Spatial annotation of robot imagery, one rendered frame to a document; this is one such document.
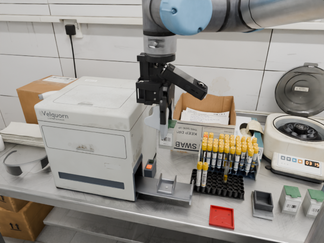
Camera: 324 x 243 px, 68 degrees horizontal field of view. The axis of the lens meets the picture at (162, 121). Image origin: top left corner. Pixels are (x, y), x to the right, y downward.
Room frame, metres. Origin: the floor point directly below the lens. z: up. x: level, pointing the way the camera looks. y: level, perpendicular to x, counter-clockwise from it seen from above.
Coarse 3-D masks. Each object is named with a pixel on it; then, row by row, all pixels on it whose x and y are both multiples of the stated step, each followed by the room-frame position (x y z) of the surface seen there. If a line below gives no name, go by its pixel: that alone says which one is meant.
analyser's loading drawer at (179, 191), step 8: (136, 176) 0.60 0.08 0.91; (144, 176) 0.60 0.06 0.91; (160, 176) 0.57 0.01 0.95; (136, 184) 0.57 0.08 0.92; (144, 184) 0.57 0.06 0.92; (152, 184) 0.57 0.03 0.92; (160, 184) 0.56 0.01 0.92; (168, 184) 0.57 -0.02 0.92; (176, 184) 0.57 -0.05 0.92; (184, 184) 0.57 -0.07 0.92; (192, 184) 0.55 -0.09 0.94; (144, 192) 0.54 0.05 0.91; (152, 192) 0.53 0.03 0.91; (160, 192) 0.53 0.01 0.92; (168, 192) 0.52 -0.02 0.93; (176, 192) 0.53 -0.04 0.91; (184, 192) 0.53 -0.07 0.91; (192, 192) 0.53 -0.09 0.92; (184, 200) 0.51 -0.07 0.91
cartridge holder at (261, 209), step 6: (252, 192) 0.56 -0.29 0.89; (258, 192) 0.54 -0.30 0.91; (264, 192) 0.54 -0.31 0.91; (252, 198) 0.54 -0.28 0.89; (258, 198) 0.54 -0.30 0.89; (264, 198) 0.54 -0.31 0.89; (270, 198) 0.52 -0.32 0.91; (252, 204) 0.52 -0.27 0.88; (258, 204) 0.49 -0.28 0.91; (264, 204) 0.49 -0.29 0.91; (270, 204) 0.50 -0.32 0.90; (258, 210) 0.49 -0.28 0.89; (264, 210) 0.49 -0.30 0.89; (270, 210) 0.48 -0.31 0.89; (258, 216) 0.48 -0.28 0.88; (264, 216) 0.47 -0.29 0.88; (270, 216) 0.47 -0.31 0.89
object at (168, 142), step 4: (176, 124) 0.57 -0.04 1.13; (172, 128) 0.53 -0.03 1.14; (176, 128) 0.57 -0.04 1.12; (168, 132) 0.53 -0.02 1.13; (172, 132) 0.53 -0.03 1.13; (176, 132) 0.57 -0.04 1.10; (160, 136) 0.53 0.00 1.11; (168, 136) 0.53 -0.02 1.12; (172, 136) 0.53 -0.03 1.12; (160, 140) 0.53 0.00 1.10; (164, 140) 0.53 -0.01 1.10; (168, 140) 0.53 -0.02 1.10; (172, 140) 0.53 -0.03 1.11; (160, 144) 0.53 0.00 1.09; (164, 144) 0.53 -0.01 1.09; (168, 144) 0.53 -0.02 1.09; (172, 144) 0.53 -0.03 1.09; (164, 148) 0.53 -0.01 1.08; (168, 148) 0.53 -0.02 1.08; (172, 148) 0.53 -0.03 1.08
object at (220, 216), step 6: (210, 210) 0.49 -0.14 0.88; (216, 210) 0.50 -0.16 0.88; (222, 210) 0.50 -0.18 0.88; (228, 210) 0.50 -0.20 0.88; (210, 216) 0.47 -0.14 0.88; (216, 216) 0.48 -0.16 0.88; (222, 216) 0.48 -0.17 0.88; (228, 216) 0.48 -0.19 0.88; (210, 222) 0.45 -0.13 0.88; (216, 222) 0.46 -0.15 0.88; (222, 222) 0.46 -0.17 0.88; (228, 222) 0.46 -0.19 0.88; (228, 228) 0.44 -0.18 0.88
